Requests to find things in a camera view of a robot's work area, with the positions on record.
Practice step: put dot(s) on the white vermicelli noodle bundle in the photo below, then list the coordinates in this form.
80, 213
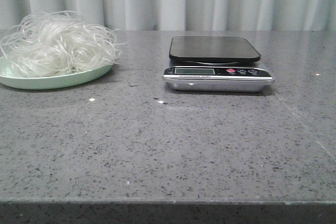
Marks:
56, 44

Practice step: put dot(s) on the black silver kitchen scale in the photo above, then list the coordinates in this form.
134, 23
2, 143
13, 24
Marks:
215, 63

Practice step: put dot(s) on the light green plastic plate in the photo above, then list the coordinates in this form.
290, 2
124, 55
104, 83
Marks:
45, 83

